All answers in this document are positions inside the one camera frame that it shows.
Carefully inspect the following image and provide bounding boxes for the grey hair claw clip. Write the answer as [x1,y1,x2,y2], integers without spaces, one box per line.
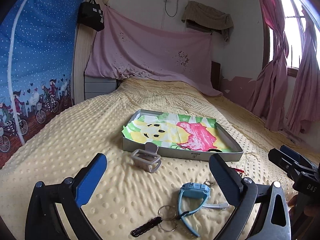
[131,142,162,173]

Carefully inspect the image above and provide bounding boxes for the grey metal tray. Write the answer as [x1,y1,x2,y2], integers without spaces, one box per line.
[123,109,244,161]

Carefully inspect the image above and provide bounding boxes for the colourful bear drawing paper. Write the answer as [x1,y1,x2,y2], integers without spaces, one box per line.
[122,113,232,152]

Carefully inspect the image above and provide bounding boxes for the pink sheet on headboard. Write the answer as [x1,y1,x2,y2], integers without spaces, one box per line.
[85,7,221,96]

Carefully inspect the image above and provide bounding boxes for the blue patterned wardrobe cover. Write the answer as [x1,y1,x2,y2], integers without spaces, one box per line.
[1,0,82,165]

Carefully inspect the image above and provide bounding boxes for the pink curtain left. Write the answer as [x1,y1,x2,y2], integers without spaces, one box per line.
[247,0,289,131]

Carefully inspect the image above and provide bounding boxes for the blue smart watch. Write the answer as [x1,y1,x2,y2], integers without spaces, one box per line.
[175,182,210,237]

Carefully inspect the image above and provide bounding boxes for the black key with rings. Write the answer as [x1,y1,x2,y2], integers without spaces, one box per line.
[130,205,177,238]

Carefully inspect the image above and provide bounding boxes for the right hand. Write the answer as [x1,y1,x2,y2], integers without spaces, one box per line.
[287,194,320,218]

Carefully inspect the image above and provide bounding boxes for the black tote bag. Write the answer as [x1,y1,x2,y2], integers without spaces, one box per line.
[77,0,105,31]

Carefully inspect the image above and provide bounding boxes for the grey bedside drawer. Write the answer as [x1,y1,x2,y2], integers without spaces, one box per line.
[84,76,119,100]

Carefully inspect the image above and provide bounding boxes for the black power cable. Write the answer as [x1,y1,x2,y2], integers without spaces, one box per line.
[163,0,180,18]

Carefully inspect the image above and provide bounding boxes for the pink curtain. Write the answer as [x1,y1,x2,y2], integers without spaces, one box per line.
[247,0,289,131]
[285,9,319,135]

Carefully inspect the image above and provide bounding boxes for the white hair clip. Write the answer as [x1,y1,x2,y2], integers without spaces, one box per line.
[202,203,229,210]

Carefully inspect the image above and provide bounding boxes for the window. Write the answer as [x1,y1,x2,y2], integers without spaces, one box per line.
[263,0,306,77]

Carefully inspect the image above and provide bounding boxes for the wooden headboard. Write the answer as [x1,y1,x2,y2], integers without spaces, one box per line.
[72,24,96,105]

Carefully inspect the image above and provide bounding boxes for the pink curtain right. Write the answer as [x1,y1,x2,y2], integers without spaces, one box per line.
[285,9,319,135]

